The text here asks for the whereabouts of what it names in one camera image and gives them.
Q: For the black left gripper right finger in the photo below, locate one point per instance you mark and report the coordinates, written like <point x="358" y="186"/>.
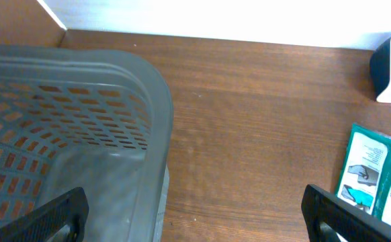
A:
<point x="328" y="218"/>

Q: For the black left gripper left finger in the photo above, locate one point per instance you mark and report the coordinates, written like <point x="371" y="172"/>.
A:
<point x="69" y="209"/>

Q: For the green white package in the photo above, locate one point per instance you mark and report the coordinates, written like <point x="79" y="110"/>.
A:
<point x="365" y="178"/>

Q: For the grey plastic basket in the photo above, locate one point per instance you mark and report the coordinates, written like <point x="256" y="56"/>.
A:
<point x="96" y="119"/>

